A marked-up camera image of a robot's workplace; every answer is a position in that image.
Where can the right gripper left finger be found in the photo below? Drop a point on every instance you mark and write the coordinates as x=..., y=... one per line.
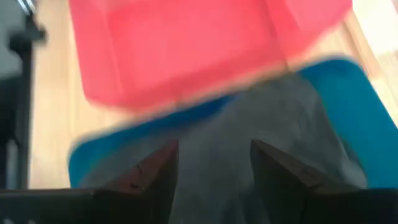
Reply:
x=155, y=174

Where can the dark grey fabric cap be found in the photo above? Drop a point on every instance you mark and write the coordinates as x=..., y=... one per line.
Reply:
x=217, y=155

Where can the red translucent plastic bin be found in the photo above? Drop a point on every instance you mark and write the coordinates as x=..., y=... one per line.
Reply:
x=186, y=46

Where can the blue translucent plastic bin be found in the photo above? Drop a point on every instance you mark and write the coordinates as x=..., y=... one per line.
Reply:
x=357, y=118

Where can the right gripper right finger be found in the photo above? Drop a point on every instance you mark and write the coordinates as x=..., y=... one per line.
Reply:
x=280, y=180

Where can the black aluminium table frame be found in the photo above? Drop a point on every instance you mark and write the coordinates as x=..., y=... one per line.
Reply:
x=23, y=109

